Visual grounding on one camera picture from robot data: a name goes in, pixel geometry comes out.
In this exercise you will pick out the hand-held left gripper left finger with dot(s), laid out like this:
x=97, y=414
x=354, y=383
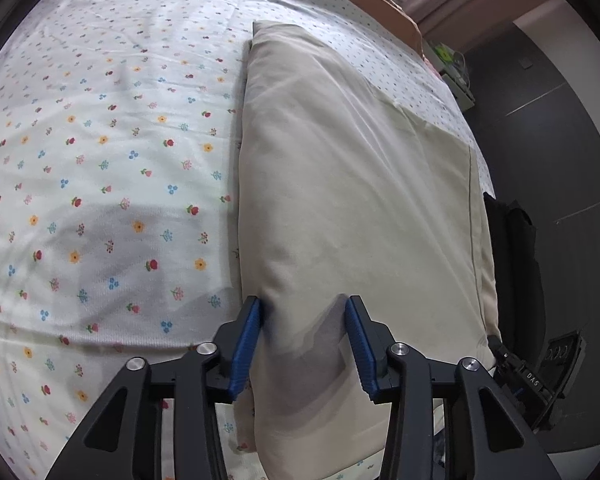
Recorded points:
x=245, y=350

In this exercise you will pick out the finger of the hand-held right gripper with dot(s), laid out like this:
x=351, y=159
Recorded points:
x=502, y=352

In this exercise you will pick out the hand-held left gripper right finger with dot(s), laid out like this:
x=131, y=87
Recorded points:
x=362, y=350

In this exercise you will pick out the large cream cloth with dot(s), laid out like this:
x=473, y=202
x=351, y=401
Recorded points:
x=355, y=185

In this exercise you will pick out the floral bed sheet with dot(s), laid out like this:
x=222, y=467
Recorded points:
x=105, y=160

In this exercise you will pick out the white nightstand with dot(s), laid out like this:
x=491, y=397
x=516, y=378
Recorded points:
x=455, y=80

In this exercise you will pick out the green item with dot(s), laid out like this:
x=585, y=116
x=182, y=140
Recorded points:
x=442, y=51

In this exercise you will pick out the orange-brown blanket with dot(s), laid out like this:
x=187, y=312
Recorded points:
x=380, y=5

